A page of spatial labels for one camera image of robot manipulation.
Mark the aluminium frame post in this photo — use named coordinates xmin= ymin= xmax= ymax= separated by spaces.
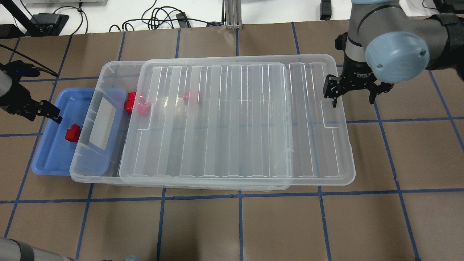
xmin=222 ymin=0 xmax=243 ymax=30

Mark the clear plastic storage box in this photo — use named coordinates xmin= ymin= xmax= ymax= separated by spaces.
xmin=70 ymin=57 xmax=294 ymax=191

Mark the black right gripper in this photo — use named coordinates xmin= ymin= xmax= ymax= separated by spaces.
xmin=323 ymin=60 xmax=394 ymax=108

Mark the red block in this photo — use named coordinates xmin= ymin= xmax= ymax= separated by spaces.
xmin=65 ymin=124 xmax=82 ymax=142
xmin=182 ymin=91 xmax=201 ymax=104
xmin=124 ymin=91 xmax=145 ymax=106
xmin=123 ymin=99 xmax=135 ymax=115
xmin=136 ymin=103 xmax=152 ymax=117

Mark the red block under lid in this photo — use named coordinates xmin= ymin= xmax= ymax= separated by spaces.
xmin=182 ymin=91 xmax=201 ymax=104

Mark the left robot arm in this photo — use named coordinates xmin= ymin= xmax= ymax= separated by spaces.
xmin=0 ymin=71 xmax=62 ymax=124

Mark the red block in box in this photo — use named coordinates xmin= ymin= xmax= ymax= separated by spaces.
xmin=124 ymin=91 xmax=145 ymax=106
xmin=123 ymin=99 xmax=135 ymax=115
xmin=136 ymin=103 xmax=152 ymax=117

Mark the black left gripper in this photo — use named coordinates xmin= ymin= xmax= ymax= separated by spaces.
xmin=0 ymin=85 xmax=63 ymax=124

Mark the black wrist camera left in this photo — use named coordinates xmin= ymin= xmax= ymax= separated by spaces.
xmin=0 ymin=61 xmax=41 ymax=83

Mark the clear plastic box lid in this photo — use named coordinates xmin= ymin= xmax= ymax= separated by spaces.
xmin=119 ymin=54 xmax=355 ymax=190

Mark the blue plastic tray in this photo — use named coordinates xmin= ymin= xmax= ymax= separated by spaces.
xmin=31 ymin=88 xmax=127 ymax=176

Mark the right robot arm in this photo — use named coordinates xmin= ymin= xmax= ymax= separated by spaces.
xmin=323 ymin=0 xmax=464 ymax=107

